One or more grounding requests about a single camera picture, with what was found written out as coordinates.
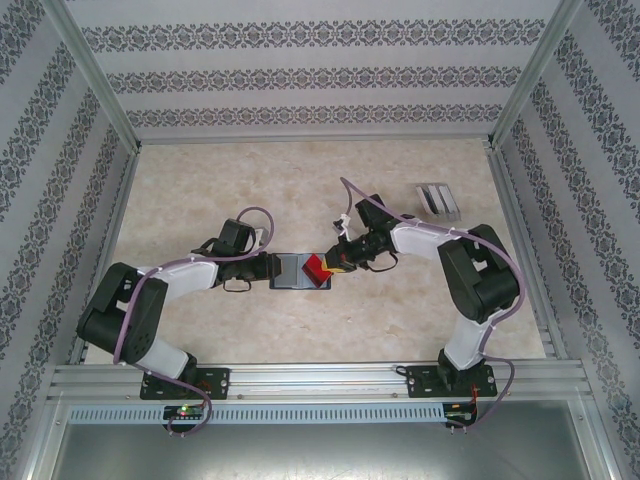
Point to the dark blue card holder wallet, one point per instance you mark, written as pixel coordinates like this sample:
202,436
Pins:
290,272

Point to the red credit card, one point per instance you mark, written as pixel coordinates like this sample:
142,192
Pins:
312,267

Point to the clear acrylic card stand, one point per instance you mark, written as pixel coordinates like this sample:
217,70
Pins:
452,207

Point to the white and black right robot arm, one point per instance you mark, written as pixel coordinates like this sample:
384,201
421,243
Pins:
425,240

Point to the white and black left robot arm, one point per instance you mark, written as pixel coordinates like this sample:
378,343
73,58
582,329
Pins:
185,277

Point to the circuit board with green light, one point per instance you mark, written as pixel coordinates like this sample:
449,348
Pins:
182,412

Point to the grey sheet metal tray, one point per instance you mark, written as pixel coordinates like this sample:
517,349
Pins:
320,455

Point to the small circuit board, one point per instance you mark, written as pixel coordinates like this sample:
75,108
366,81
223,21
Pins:
460,417

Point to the aluminium mounting rail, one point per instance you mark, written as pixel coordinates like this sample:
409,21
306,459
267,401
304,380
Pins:
320,380

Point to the aluminium frame crossbar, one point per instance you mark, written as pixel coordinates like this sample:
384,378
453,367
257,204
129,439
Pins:
315,138

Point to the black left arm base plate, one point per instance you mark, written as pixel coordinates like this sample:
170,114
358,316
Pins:
217,382

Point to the aluminium frame side rail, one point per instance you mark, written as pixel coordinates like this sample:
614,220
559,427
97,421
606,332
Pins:
107,240
520,200

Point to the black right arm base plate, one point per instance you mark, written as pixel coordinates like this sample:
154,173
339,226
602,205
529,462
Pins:
420,382

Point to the aluminium frame post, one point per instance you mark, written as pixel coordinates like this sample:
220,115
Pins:
90,70
535,70

